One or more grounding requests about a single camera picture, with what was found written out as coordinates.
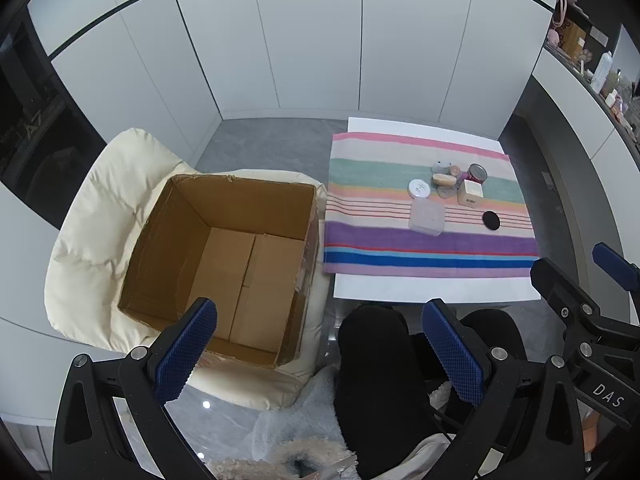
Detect grey fleece robe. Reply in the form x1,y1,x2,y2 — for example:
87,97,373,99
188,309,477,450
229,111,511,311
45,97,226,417
250,365,351,461

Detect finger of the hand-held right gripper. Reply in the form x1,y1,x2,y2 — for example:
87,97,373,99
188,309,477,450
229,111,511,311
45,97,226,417
592,242,640,292
530,258,606,342

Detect square clear plastic box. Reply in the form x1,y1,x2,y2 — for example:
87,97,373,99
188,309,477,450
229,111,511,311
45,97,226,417
409,200,447,237

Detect beige fuzzy slipper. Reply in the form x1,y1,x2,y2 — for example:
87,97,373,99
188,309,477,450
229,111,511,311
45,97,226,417
210,435,358,480

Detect striped colourful cloth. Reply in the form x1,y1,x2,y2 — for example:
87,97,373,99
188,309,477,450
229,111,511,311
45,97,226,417
322,131,541,278

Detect cardboard box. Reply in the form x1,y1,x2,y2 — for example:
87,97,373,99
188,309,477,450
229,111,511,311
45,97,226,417
116,174,321,370

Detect cream padded chair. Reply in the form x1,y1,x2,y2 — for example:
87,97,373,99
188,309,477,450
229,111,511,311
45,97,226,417
45,128,332,408

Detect white cube box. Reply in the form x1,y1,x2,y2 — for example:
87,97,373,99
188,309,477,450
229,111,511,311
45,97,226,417
457,180,483,208

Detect tall white bottle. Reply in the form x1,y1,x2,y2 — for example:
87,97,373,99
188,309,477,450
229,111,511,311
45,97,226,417
591,51,614,92

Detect person's black trousers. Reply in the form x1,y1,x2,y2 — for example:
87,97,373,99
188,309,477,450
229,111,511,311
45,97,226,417
336,304,530,480

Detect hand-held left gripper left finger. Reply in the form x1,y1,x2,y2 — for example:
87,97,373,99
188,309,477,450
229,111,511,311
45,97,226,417
52,297,218,480

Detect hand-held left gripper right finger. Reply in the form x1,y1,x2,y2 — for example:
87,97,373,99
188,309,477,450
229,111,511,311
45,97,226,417
421,298,583,480

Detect brown shelf box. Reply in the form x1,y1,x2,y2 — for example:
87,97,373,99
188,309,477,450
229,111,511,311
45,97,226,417
560,17,588,53

